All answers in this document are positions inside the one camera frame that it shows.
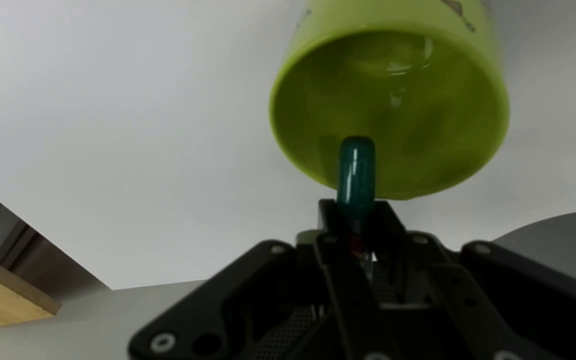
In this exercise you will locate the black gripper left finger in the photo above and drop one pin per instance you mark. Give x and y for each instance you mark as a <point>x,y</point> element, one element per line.
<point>234,292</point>

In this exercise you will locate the green marker pen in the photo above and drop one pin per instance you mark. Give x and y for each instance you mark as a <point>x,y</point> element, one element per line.
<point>357,176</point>

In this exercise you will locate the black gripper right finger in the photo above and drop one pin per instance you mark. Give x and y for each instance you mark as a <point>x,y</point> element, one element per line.
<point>520,301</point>

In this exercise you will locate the lime green plastic cup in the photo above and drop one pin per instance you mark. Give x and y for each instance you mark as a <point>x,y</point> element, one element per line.
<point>428,100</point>

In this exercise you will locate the light wooden table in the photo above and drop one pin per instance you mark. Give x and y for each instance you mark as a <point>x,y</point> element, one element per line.
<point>1,296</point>

